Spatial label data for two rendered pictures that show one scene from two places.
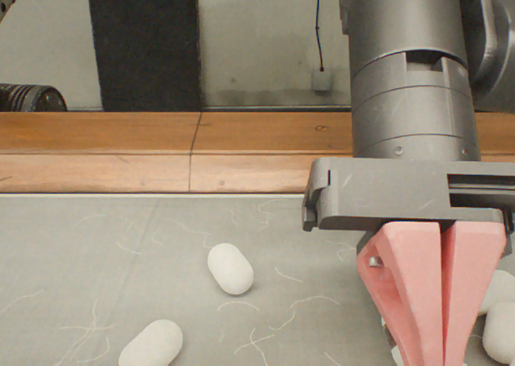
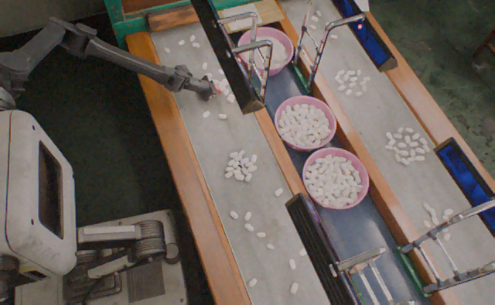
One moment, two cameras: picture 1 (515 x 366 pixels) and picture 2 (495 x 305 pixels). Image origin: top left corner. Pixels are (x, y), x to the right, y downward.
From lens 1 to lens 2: 1.67 m
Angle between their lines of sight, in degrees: 77
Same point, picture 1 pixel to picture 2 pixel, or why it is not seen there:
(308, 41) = not seen: outside the picture
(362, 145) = (205, 90)
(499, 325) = not seen: hidden behind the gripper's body
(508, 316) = not seen: hidden behind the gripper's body
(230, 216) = (190, 121)
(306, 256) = (197, 108)
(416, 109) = (204, 83)
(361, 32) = (194, 86)
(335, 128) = (161, 109)
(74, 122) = (173, 154)
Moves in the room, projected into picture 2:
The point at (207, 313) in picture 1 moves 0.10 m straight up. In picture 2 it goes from (213, 116) to (212, 103)
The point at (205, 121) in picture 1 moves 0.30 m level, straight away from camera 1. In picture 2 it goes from (165, 131) to (93, 160)
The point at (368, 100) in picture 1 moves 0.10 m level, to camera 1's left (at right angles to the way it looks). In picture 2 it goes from (202, 87) to (209, 106)
